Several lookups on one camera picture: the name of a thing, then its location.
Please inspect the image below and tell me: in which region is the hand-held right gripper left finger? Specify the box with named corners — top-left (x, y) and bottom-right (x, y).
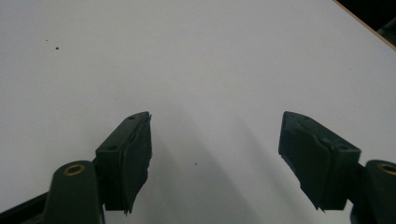
top-left (94, 110), bottom-right (153, 217)

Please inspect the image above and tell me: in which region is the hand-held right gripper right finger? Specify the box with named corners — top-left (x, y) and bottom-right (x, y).
top-left (277, 110), bottom-right (362, 213)

